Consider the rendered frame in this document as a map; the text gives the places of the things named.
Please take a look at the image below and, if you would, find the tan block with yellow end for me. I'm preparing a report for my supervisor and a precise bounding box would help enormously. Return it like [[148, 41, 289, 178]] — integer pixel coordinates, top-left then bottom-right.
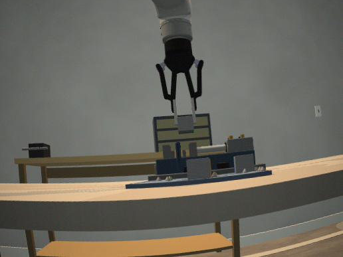
[[186, 158, 211, 180]]

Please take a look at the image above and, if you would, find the tan block with blue end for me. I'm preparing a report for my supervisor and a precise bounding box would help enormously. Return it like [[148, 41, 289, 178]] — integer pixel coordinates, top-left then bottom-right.
[[233, 154, 255, 173]]

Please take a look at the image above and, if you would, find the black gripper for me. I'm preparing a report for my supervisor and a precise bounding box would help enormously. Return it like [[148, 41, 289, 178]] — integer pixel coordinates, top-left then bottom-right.
[[156, 38, 203, 126]]

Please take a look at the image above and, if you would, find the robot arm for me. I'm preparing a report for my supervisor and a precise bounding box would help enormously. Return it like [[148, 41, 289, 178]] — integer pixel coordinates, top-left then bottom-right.
[[152, 0, 193, 44]]

